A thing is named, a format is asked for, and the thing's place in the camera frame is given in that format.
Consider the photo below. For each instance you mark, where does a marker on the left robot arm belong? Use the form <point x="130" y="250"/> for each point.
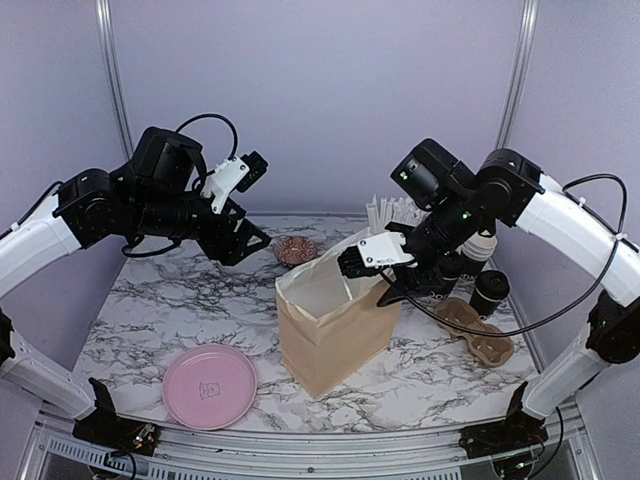
<point x="164" y="190"/>

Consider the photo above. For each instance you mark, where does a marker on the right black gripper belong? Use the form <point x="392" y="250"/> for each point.
<point x="413" y="283"/>

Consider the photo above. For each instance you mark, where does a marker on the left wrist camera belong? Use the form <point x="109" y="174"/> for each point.
<point x="239" y="173"/>

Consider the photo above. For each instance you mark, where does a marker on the aluminium frame post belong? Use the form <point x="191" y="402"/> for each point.
<point x="520" y="68"/>
<point x="110" y="58"/>

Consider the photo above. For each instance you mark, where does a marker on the stack of paper cups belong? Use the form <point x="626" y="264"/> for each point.
<point x="475" y="253"/>

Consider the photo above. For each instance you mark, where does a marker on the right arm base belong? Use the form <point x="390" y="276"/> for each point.
<point x="516" y="430"/>

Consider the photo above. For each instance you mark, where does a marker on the brown paper bag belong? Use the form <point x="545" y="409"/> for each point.
<point x="331" y="326"/>

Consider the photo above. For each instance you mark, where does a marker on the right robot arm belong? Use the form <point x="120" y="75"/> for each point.
<point x="510" y="189"/>

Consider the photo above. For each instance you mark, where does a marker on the black paper coffee cup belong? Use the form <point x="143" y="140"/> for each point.
<point x="484" y="304"/>
<point x="451" y="268"/>

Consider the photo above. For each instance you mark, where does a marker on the brown cardboard cup carrier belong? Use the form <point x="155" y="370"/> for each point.
<point x="463" y="321"/>

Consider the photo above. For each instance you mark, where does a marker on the right aluminium frame post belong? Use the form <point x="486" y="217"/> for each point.
<point x="520" y="68"/>

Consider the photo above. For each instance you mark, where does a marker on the pink plate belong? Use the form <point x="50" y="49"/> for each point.
<point x="209" y="387"/>

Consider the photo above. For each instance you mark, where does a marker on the left aluminium frame post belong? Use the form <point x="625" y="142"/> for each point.
<point x="110" y="58"/>

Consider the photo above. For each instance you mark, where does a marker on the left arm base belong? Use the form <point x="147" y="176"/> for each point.
<point x="105" y="427"/>

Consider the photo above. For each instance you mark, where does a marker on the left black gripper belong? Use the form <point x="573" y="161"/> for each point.
<point x="215" y="245"/>

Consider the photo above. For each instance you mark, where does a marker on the bundle of white straws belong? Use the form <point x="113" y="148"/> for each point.
<point x="403" y="210"/>

